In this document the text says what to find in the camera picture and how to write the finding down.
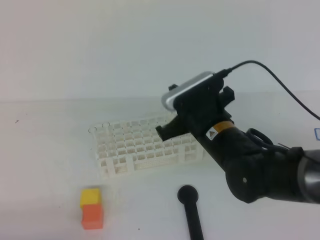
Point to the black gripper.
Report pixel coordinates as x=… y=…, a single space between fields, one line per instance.
x=199 y=109

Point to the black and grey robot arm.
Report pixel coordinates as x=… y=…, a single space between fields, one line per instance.
x=254 y=167

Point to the white test tube rack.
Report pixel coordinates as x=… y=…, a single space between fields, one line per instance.
x=129 y=146

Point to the clear test tube in rack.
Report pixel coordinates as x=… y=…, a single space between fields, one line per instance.
x=92 y=130

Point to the black round-headed stand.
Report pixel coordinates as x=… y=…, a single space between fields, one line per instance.
x=189 y=196

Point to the yellow cube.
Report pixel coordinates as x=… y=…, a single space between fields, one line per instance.
x=90 y=196

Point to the orange cube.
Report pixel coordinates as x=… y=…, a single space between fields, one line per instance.
x=92 y=216

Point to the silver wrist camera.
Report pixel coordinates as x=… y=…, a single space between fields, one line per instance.
x=168 y=98

